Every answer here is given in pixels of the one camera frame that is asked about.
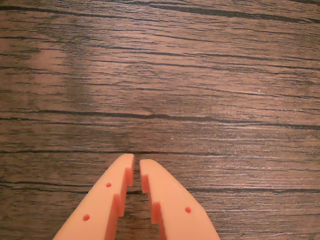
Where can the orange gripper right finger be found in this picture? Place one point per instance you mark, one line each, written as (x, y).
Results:
(175, 210)

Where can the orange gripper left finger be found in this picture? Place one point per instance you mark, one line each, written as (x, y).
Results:
(100, 207)

